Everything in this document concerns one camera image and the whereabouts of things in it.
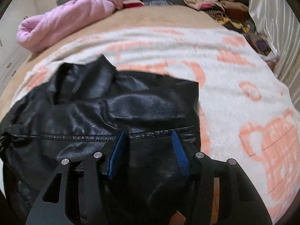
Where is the white satin curtain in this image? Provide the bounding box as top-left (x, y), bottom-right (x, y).
top-left (250, 0), bottom-right (299, 110)

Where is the tan bed cover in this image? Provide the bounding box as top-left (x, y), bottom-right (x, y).
top-left (1, 5), bottom-right (222, 119)

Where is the white wardrobe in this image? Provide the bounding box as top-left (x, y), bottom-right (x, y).
top-left (0, 0), bottom-right (37, 93)

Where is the pile of folded clothes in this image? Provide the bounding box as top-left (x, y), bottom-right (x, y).
top-left (183, 0), bottom-right (276, 62)

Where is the pink rolled quilt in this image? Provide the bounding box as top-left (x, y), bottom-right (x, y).
top-left (16, 0), bottom-right (116, 54)

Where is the white peach patterned blanket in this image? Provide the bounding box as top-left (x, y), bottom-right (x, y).
top-left (12, 27), bottom-right (299, 222)

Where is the black leather jacket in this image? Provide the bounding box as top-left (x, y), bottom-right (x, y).
top-left (1, 56), bottom-right (200, 224)

